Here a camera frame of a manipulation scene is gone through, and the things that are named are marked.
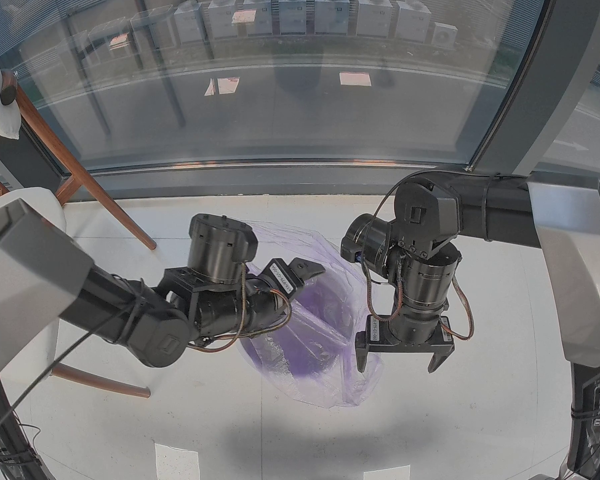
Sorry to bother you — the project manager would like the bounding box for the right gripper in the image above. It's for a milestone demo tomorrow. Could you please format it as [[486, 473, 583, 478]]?
[[355, 246, 464, 374]]

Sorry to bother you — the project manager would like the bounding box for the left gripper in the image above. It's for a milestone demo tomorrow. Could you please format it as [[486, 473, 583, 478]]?
[[241, 256, 326, 337]]

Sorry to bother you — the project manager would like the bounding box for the purple plastic bag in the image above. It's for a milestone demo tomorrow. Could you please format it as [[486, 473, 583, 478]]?
[[234, 217, 384, 410]]

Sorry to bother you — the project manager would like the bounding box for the window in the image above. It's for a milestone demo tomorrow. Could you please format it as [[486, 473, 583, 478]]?
[[0, 0, 600, 205]]

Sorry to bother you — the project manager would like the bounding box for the wooden chair with white cushions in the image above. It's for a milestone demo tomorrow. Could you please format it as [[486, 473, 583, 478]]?
[[0, 35, 157, 400]]

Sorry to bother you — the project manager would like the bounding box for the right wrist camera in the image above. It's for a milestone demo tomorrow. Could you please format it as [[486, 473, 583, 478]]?
[[340, 236, 368, 266]]

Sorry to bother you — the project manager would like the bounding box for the black cable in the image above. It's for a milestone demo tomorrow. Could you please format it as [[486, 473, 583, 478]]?
[[0, 293, 148, 436]]

